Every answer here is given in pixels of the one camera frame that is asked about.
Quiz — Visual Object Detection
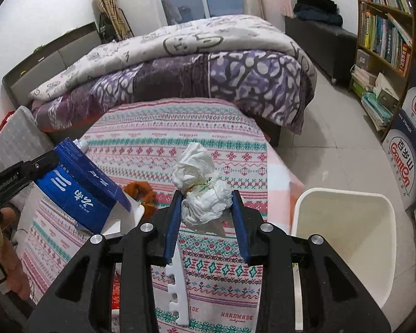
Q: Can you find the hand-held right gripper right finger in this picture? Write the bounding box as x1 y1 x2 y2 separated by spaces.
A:
230 190 392 333

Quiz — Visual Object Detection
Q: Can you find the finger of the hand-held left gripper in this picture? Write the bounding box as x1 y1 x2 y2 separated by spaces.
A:
19 150 61 181

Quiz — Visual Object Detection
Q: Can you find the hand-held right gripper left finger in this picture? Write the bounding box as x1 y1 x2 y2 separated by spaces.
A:
22 191 186 333

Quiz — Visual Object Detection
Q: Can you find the orange peel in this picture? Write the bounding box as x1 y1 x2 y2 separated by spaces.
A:
123 181 157 209

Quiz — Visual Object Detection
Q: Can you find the white tissue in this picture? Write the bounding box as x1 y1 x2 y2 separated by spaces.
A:
172 142 234 238

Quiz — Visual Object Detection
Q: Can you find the white notched plastic piece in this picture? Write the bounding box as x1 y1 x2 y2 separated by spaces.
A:
153 241 191 327

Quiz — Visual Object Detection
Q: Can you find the white plastic trash bin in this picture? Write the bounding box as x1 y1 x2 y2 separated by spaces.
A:
290 187 396 309

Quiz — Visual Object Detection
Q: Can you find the person's left forearm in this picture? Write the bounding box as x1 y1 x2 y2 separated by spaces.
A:
0 229 32 299

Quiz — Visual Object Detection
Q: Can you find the person's left hand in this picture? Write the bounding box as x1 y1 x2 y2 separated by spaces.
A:
0 206 19 236

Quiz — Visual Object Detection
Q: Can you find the grey pillow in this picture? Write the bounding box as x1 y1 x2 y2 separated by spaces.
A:
0 106 56 181

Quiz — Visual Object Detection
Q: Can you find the red cloth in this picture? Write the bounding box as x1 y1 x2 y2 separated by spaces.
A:
0 110 16 136

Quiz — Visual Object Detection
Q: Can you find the pink checked bedsheet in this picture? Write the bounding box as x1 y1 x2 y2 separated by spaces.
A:
263 139 307 229

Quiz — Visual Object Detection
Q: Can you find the striped patterned bedsheet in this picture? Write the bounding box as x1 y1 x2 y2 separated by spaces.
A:
21 97 307 333

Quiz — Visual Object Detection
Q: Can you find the grey bed headboard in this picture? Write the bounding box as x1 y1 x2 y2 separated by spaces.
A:
2 21 103 108

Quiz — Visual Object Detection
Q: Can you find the black bag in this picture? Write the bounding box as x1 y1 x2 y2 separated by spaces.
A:
97 12 120 43

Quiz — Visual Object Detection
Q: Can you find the purple patterned quilt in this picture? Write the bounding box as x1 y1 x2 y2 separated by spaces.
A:
31 50 316 136

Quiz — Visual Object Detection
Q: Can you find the plaid coat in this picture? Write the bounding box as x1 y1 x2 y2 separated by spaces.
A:
94 0 130 42

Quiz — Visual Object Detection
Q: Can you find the stack of flat books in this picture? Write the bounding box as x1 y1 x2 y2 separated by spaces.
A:
350 64 399 130

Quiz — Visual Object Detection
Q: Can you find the cartoon print quilt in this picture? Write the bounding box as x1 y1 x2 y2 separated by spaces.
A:
29 16 318 101

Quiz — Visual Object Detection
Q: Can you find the tissue box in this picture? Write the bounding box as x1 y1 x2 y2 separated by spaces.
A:
374 73 401 110

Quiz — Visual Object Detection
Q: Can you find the black storage bench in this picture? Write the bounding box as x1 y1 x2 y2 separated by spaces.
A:
285 16 357 84

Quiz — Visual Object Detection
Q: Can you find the grey storage box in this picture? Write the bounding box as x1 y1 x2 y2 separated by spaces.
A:
355 49 373 70

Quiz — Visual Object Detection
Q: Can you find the pile of dark clothes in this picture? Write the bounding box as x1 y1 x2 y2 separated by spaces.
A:
293 0 344 26

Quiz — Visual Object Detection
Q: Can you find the wooden bookshelf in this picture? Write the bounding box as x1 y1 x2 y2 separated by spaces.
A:
348 0 416 143

